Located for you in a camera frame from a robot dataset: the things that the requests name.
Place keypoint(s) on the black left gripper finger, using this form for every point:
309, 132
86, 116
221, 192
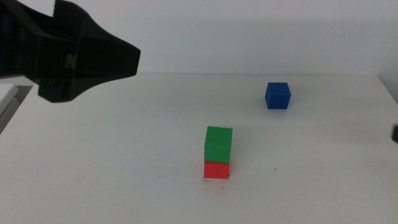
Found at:
62, 91
109, 59

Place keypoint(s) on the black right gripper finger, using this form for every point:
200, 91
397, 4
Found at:
395, 133

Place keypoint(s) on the blue cube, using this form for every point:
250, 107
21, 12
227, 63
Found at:
277, 96

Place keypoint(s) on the green cube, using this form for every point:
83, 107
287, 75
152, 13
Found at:
217, 143

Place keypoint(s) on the red cube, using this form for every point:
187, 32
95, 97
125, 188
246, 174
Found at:
216, 170

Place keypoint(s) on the white flat panel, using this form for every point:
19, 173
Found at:
6, 93

